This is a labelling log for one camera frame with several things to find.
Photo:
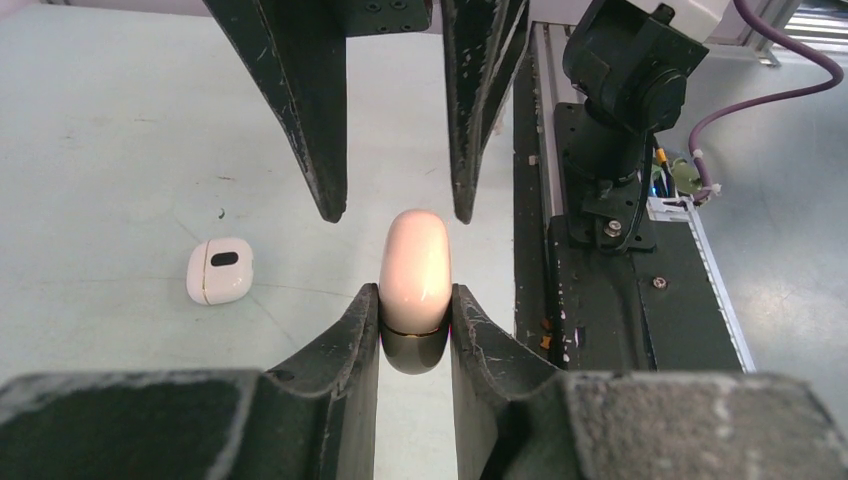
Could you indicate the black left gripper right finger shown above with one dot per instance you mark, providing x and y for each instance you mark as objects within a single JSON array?
[{"x": 517, "y": 416}]

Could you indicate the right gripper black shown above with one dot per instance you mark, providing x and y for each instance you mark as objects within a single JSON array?
[{"x": 295, "y": 52}]

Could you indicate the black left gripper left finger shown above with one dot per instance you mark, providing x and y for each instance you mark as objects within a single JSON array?
[{"x": 313, "y": 416}]

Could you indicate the white earbud charging case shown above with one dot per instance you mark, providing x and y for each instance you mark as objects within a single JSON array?
[{"x": 219, "y": 271}]

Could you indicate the pink earbud charging case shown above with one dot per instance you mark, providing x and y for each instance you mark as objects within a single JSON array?
[{"x": 415, "y": 289}]

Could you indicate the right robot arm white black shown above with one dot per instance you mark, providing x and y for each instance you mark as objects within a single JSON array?
[{"x": 630, "y": 59}]

